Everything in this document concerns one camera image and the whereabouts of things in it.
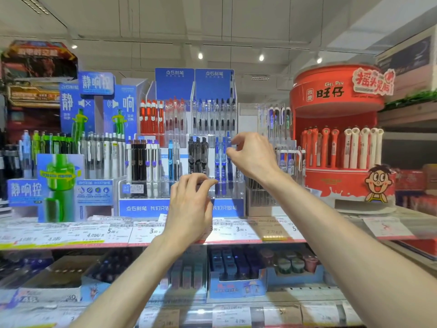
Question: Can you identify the row of shelf price labels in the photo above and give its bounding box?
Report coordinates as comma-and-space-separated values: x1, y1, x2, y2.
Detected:
0, 215, 308, 250

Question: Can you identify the red round pen display stand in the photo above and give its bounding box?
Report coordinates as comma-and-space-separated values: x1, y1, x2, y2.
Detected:
290, 64, 397, 215

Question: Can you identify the blue box of small cups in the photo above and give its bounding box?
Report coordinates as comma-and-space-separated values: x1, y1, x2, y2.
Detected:
261, 247, 325, 288

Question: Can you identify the row of white purple pens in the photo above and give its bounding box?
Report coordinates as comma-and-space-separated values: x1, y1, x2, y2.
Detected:
258, 105, 293, 140

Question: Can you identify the row of white blue-grip pens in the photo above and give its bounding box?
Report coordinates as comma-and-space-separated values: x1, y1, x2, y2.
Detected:
276, 146, 307, 175

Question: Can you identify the grey cardboard stationery box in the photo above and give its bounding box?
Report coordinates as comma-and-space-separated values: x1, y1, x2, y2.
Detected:
15, 253, 104, 302

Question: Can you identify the colourful toy box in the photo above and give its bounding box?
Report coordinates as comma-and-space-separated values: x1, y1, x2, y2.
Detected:
1, 40, 79, 80

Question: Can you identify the person's left forearm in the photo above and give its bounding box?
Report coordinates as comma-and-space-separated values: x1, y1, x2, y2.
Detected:
70, 234, 205, 328

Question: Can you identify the orange toy box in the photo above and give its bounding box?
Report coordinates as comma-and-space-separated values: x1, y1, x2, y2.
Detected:
6, 85, 62, 108

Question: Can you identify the blue gel pen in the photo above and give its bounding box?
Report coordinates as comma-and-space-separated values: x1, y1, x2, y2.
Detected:
214, 136, 221, 197
221, 136, 227, 197
226, 131, 234, 183

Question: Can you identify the row of lower price labels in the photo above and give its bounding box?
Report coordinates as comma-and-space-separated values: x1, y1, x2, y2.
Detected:
137, 301, 363, 328

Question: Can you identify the pile of red packets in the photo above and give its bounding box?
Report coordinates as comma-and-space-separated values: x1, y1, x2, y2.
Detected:
393, 164, 437, 216

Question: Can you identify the blue cardboard pen display stand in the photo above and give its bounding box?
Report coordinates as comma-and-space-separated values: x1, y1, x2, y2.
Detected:
7, 71, 139, 223

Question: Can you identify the green artificial plant strip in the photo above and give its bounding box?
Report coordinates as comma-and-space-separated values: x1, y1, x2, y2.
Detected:
382, 90, 437, 111

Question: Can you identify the row of red pens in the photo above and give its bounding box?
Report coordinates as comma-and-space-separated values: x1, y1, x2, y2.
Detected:
139, 98, 187, 135

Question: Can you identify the clear acrylic pen stand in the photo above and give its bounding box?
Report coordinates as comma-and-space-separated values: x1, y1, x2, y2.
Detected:
238, 102, 307, 218

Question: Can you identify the row of white character pens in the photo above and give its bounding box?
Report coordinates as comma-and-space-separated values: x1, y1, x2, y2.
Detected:
342, 126, 385, 170

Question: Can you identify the row of clear black-tipped pens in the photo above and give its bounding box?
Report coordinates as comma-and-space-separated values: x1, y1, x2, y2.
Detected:
192, 98, 237, 134

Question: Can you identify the ceiling light strip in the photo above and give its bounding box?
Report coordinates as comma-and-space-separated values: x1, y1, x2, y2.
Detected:
16, 0, 50, 15

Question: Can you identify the clear grey pen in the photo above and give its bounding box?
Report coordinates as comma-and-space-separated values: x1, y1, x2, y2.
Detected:
174, 141, 182, 182

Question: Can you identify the row of orange character pens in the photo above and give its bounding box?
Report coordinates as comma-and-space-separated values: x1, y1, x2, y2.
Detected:
300, 126, 340, 169

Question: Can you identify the person's left hand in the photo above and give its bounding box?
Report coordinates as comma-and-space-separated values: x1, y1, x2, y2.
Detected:
163, 173, 219, 245

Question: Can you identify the box of dark blue items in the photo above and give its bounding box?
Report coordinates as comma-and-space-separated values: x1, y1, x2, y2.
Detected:
81, 251, 142, 287

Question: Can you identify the row of dark pens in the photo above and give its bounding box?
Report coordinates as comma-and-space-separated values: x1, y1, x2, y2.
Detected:
0, 143, 23, 202

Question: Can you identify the box of pale blue erasers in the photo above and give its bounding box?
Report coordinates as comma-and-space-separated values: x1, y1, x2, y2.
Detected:
160, 247, 208, 294

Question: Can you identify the row of black and white pens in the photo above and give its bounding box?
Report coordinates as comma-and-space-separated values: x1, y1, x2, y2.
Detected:
125, 139, 161, 184

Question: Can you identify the row of green pens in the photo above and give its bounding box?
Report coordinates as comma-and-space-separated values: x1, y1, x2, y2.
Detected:
20, 130, 86, 157

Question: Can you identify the person's right forearm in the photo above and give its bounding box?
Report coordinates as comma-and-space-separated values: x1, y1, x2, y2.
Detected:
251, 169, 437, 328

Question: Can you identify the person's right hand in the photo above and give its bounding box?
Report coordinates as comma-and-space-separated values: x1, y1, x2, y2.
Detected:
226, 132, 284, 184

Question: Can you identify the clear blue pen display stand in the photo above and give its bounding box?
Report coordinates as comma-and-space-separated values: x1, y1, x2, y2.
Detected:
118, 67, 246, 218

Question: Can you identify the white price label with red line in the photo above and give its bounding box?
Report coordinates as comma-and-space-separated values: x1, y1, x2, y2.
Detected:
363, 216, 414, 239

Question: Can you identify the row of white grey pens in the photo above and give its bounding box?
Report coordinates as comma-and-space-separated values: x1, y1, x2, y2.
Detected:
80, 132, 127, 180

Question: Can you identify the blue box of correction tapes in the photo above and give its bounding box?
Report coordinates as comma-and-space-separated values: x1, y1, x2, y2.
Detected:
208, 247, 267, 300

